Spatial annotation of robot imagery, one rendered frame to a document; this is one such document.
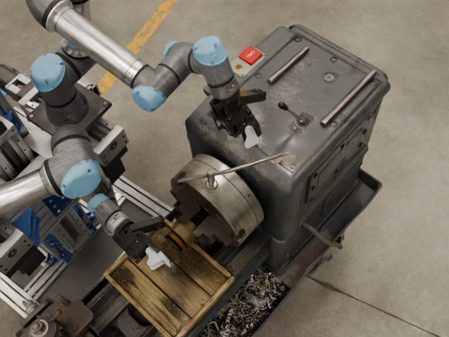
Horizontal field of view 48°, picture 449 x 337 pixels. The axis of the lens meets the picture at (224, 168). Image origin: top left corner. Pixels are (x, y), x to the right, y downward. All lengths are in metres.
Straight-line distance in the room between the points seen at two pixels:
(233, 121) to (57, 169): 0.51
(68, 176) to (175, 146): 1.74
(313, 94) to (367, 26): 2.10
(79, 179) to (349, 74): 0.95
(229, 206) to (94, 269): 1.25
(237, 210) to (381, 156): 1.69
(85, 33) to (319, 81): 0.81
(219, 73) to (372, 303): 1.77
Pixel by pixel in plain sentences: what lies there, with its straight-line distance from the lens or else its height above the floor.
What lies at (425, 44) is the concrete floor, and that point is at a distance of 3.76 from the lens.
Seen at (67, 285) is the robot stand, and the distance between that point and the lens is 2.69.
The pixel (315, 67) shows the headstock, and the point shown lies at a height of 1.26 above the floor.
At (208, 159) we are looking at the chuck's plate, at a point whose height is 1.22.
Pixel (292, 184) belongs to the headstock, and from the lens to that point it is 1.55.
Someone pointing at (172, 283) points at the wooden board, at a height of 0.89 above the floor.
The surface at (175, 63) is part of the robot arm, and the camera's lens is 1.32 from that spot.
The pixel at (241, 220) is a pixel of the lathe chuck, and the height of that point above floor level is 1.16.
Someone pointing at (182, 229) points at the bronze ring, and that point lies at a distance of 1.64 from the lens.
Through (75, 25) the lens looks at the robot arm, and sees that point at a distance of 1.37.
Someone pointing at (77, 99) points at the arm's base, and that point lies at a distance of 1.86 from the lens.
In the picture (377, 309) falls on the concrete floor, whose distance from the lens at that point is 2.76.
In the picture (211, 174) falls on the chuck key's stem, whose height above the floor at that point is 1.32.
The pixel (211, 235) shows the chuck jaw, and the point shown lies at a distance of 1.63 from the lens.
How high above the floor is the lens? 2.61
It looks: 59 degrees down
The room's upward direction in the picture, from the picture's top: 7 degrees counter-clockwise
